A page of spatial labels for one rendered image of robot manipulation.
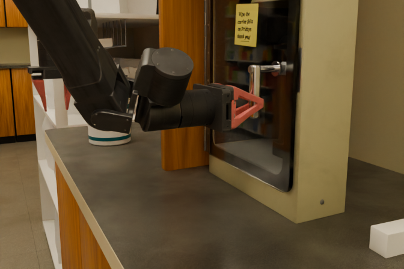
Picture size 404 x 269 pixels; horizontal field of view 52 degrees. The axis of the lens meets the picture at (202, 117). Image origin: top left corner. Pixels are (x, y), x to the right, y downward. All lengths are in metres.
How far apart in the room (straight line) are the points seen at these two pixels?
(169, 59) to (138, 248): 0.29
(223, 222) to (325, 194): 0.18
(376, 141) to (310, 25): 0.55
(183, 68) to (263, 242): 0.30
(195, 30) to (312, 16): 0.37
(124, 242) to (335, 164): 0.38
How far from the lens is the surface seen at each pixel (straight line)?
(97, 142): 1.26
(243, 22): 0.79
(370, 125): 1.16
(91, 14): 0.93
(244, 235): 0.68
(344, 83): 0.74
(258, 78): 0.68
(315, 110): 0.70
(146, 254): 0.63
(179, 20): 0.96
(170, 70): 0.53
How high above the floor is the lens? 1.24
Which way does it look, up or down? 10 degrees down
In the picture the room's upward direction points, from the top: straight up
